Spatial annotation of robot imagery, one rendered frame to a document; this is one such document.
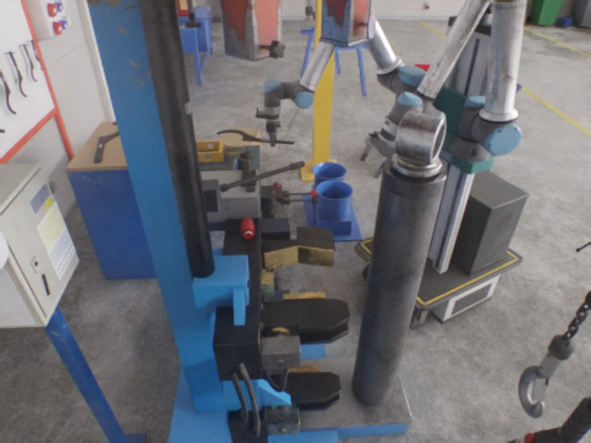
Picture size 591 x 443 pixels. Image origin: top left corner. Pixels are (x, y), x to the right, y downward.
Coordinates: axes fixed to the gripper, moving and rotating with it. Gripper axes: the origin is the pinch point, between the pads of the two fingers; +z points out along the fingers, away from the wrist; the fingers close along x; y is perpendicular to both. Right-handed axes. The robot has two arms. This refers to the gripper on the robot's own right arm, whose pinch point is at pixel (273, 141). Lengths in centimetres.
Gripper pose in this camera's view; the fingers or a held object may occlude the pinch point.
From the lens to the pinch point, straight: 239.9
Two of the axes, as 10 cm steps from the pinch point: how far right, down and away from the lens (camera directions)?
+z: 0.0, 8.1, 5.9
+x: 1.8, -5.8, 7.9
